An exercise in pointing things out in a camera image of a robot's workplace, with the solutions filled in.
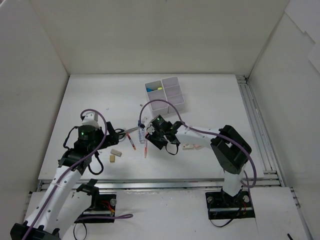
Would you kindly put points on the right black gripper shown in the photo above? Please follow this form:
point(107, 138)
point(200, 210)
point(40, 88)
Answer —
point(152, 135)

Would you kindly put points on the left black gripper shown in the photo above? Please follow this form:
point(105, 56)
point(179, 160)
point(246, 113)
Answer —
point(110, 135)

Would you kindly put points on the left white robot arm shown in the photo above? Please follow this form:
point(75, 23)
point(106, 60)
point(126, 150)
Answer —
point(57, 211)

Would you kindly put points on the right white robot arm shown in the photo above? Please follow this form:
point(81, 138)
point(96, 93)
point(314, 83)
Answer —
point(230, 149)

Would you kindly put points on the grey white eraser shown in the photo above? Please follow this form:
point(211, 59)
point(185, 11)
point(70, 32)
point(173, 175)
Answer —
point(116, 152)

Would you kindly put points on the red gel pen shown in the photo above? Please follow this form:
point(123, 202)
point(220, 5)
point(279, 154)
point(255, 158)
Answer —
point(131, 141)

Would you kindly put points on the pink pen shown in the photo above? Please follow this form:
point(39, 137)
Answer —
point(145, 148)

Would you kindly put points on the tan eraser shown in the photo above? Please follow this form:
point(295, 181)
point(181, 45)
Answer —
point(112, 158)

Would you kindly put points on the clear blue spray bottle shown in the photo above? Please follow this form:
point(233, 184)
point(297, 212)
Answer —
point(141, 132)

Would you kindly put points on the white boxed eraser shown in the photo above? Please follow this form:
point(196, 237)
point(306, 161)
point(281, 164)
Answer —
point(188, 146)

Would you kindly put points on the pink white correction tape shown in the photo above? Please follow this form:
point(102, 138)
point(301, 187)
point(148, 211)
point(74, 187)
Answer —
point(198, 147)

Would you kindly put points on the white left compartment organizer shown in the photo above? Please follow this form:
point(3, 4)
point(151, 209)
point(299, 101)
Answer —
point(157, 106)

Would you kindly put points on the black handled scissors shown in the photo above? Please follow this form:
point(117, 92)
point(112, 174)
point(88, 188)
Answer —
point(123, 132)

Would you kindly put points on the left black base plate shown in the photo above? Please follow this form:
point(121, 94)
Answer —
point(105, 206)

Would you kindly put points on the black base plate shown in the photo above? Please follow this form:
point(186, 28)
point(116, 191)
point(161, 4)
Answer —
point(221, 206)
point(105, 206)

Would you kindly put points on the aluminium front rail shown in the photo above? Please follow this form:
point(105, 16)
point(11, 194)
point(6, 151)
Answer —
point(150, 185)

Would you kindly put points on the aluminium rail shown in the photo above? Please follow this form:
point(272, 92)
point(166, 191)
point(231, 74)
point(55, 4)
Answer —
point(150, 185)
point(261, 138)

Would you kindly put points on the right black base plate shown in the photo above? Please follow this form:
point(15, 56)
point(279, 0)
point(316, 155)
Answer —
point(221, 206)

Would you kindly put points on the aluminium right rail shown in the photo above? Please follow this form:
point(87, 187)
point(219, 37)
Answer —
point(261, 138)

